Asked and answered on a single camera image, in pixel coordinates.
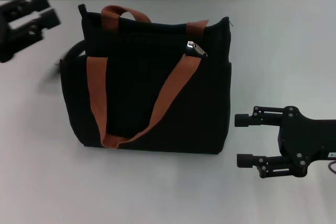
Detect silver zipper pull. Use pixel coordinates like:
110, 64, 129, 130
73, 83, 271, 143
186, 40, 209, 59

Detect black food bag orange handles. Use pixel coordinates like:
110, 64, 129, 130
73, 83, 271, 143
55, 3, 235, 157

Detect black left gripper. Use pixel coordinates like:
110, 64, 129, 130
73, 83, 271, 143
0, 0, 62, 63

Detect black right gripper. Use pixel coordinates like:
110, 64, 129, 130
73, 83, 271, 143
234, 105, 336, 179

